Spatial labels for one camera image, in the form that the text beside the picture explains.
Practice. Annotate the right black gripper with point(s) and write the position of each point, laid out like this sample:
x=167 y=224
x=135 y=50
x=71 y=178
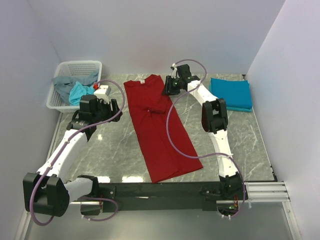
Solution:
x=168 y=90

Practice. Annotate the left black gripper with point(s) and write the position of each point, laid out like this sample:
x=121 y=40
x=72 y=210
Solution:
x=111 y=113

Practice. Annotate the red t shirt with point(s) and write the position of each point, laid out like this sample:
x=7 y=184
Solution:
x=165 y=145

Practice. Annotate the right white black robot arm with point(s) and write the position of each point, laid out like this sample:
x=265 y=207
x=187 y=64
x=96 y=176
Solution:
x=214 y=121

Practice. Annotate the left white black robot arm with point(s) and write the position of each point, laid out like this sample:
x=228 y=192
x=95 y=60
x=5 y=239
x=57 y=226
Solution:
x=45 y=191

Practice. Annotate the folded teal t shirt stack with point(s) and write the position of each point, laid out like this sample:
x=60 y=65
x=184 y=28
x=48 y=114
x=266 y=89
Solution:
x=236 y=94

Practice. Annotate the light blue t shirt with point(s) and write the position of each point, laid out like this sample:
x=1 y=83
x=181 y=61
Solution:
x=78 y=91

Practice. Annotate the grey blue t shirt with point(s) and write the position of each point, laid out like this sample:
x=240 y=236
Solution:
x=63 y=84

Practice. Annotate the white plastic laundry basket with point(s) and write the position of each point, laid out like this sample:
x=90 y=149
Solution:
x=71 y=68

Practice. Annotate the black base crossbar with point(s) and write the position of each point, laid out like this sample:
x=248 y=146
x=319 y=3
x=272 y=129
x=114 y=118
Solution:
x=146 y=196

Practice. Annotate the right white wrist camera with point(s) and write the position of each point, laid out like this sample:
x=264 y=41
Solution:
x=174 y=69

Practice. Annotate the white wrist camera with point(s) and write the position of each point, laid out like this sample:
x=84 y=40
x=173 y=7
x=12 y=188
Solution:
x=174 y=69
x=102 y=93

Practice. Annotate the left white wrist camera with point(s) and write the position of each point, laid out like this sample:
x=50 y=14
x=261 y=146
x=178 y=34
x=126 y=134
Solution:
x=102 y=93

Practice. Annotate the aluminium rail frame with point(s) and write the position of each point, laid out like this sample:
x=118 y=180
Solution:
x=259 y=192

